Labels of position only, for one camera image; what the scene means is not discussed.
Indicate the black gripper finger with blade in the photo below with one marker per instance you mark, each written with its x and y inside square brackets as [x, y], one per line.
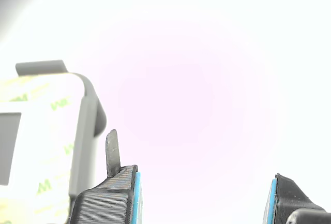
[108, 203]

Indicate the tan printed protective film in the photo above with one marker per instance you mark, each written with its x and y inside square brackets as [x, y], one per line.
[51, 136]

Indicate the white plate with screen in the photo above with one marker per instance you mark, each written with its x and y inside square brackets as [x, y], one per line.
[10, 146]

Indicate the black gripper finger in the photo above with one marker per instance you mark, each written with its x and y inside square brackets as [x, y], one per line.
[289, 203]

